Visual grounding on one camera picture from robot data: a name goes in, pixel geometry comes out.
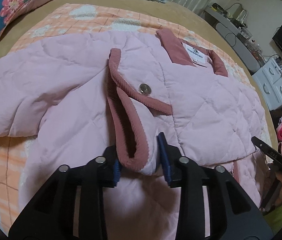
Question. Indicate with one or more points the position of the pink quilted jacket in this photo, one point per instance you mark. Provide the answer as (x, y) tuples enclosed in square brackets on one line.
[(75, 80)]

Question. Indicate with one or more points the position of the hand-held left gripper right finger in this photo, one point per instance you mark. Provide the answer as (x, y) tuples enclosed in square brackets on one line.
[(164, 160)]

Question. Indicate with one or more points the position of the grey desk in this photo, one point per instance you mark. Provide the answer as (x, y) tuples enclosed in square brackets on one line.
[(238, 45)]

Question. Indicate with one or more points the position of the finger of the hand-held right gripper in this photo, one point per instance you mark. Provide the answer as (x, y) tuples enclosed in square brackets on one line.
[(268, 150)]

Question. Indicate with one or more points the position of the orange plaid blanket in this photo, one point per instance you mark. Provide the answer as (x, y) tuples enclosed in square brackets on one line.
[(85, 20)]

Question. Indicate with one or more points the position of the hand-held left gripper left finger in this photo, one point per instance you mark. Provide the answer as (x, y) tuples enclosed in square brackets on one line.
[(115, 173)]

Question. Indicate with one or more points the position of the white drawer cabinet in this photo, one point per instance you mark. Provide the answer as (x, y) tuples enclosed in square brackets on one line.
[(271, 85)]

